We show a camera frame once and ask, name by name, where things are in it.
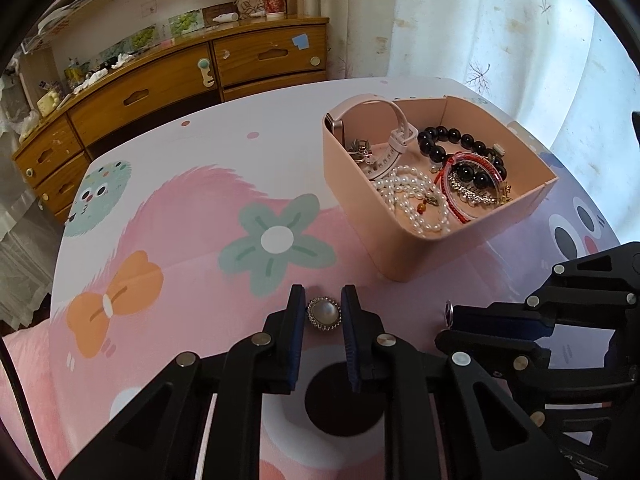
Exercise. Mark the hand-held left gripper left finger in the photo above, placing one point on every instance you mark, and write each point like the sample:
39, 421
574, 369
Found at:
297, 340

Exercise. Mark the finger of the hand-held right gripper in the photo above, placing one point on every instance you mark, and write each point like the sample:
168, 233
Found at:
500, 321
490, 347

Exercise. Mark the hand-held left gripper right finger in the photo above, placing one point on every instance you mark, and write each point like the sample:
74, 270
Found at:
352, 340

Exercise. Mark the round pearl brooch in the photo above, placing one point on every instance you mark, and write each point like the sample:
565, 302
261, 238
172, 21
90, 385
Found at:
323, 312

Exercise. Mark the pink plastic tray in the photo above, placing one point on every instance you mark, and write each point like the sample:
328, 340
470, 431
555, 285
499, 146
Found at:
360, 220

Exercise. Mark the cartoon printed table mat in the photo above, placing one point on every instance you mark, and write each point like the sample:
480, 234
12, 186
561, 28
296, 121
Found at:
200, 160

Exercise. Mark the pink quilted blanket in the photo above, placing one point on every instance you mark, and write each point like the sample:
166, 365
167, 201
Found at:
25, 385

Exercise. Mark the white drawer safety lock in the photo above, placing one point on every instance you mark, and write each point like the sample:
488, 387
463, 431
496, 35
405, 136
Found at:
205, 72

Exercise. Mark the white lace cloth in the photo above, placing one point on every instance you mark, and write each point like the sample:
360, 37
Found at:
20, 260

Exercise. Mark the wooden desk with drawers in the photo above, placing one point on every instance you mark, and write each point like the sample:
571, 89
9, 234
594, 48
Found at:
150, 85

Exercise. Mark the white leaf print curtain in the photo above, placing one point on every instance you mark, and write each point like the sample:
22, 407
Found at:
450, 25

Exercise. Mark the small white bottle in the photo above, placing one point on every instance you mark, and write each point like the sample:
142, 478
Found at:
225, 17

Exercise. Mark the pile of small desk trinkets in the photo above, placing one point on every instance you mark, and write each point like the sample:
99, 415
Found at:
95, 72

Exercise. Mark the green photo card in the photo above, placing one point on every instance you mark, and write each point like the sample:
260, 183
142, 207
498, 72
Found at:
142, 37
185, 22

